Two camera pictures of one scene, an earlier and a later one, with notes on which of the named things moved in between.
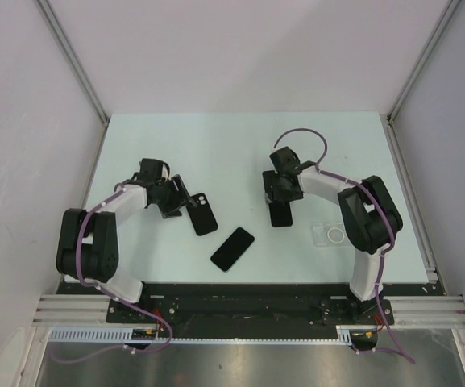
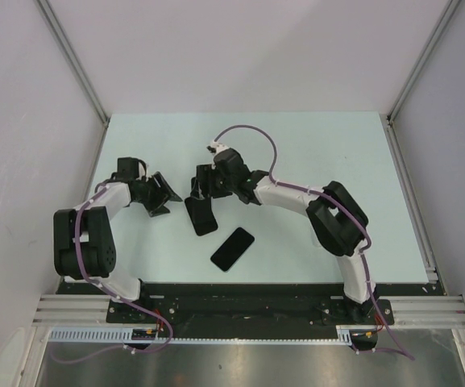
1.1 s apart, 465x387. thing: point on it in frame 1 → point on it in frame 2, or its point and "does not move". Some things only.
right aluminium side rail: x=430 y=266 does not move
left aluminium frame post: x=66 y=47 does not move
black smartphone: x=280 y=214 → x=201 y=214
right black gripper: x=269 y=179 → x=206 y=173
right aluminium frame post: x=440 y=27 does not move
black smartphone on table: x=230 y=251 does not move
